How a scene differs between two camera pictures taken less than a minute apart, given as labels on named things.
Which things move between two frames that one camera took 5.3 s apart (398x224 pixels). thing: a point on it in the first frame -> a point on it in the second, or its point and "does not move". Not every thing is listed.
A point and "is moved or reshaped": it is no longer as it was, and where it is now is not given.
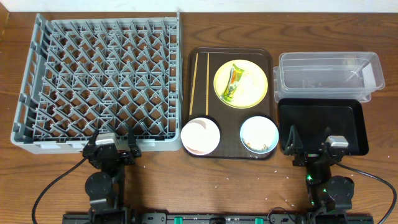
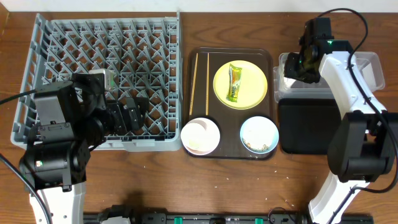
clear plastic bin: (344, 75) does not move
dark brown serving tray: (199, 101) does not move
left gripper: (111, 153) -> (125, 115)
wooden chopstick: (196, 60) does not move
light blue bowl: (259, 135) does not move
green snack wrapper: (235, 76) is moved or reshaped
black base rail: (217, 218) does not move
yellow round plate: (251, 88) does not move
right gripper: (305, 159) -> (289, 62)
